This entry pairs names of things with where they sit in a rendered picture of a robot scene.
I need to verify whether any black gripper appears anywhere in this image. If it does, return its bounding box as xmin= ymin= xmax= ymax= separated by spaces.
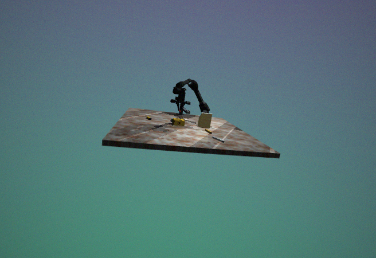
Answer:
xmin=170 ymin=95 xmax=190 ymax=110

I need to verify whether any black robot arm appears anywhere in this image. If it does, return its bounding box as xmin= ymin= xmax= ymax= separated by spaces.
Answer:
xmin=173 ymin=79 xmax=210 ymax=113

